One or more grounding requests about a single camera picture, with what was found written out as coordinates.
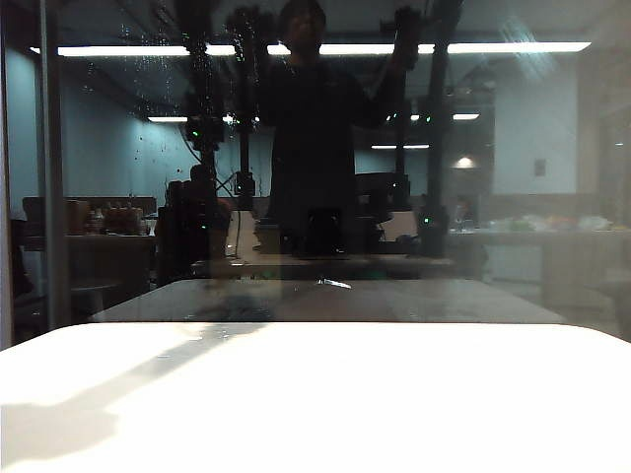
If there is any large glass window pane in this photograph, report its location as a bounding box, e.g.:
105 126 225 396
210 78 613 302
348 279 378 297
0 0 631 346

